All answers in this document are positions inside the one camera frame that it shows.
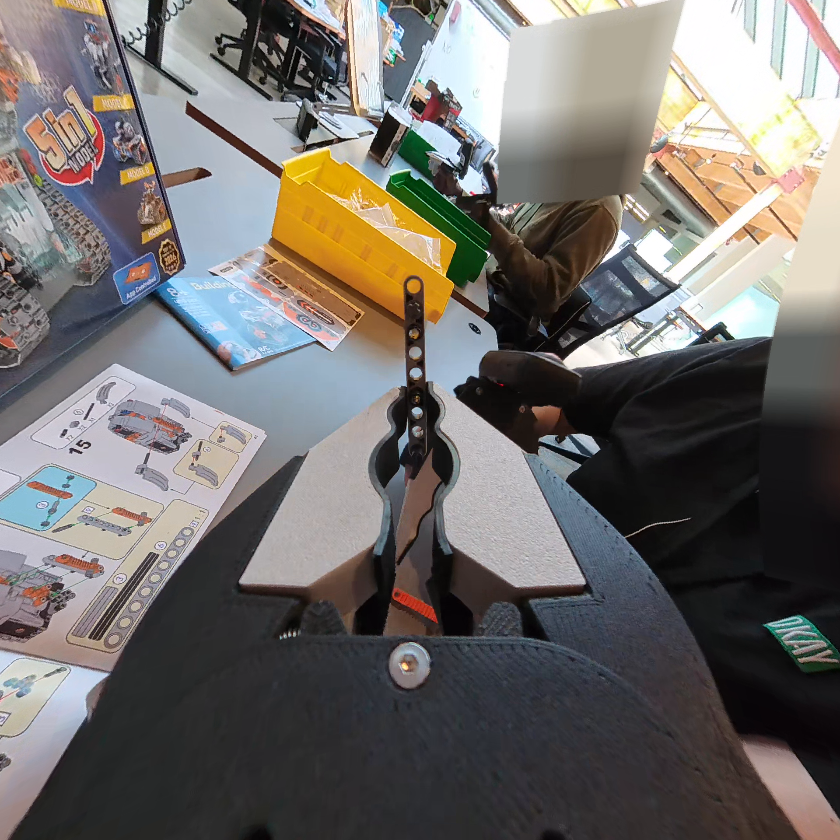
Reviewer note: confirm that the open instruction booklet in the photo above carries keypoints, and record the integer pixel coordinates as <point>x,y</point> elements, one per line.
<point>98,525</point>

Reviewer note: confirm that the black desktop stand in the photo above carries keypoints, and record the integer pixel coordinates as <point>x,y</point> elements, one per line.
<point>315,121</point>

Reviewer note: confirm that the grey desk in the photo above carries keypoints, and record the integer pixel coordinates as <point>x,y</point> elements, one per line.
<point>262,124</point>
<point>295,394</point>

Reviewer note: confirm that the wooden table with black legs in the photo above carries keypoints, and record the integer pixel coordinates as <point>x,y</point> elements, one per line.
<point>157,46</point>
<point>302,26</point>

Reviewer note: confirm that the whiteboard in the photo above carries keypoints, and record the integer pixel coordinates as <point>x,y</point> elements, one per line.
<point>466,72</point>

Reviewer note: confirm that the black mesh office chair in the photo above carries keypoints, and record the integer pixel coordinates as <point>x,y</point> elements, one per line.
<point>623,289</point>

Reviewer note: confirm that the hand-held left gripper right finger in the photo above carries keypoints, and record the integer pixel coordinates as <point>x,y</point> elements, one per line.
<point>505,525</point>

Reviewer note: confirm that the sticker sheet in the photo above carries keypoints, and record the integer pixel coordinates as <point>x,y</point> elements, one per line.
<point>295,302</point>

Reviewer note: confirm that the orange toothed rack piece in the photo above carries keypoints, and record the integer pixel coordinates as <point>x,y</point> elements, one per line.
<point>413,604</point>

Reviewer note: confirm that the blue manual booklet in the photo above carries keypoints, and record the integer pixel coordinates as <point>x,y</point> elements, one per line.
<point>216,315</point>

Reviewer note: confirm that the clear plastic bags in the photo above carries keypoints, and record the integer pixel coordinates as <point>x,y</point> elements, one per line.
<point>394,223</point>

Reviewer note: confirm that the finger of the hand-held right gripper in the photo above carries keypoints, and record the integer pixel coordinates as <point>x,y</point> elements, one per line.
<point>415,505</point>

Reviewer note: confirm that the long green plastic bin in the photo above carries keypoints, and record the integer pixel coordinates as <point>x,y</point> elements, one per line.
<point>453,229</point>

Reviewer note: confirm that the dark cube box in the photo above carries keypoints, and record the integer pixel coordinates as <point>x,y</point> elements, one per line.
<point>390,134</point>

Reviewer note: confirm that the blue robot kit box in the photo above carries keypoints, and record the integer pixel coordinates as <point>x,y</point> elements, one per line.
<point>65,262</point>

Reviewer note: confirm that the upright cardboard board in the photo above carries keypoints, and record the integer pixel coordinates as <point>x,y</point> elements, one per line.
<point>364,59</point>

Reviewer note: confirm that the yellow plastic bin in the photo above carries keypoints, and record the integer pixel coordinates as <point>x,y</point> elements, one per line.
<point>328,249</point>

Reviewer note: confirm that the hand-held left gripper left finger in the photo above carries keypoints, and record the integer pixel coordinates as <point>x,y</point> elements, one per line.
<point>315,525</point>

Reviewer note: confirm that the short green plastic bin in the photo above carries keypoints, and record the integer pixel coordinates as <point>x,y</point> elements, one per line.
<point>420,151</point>

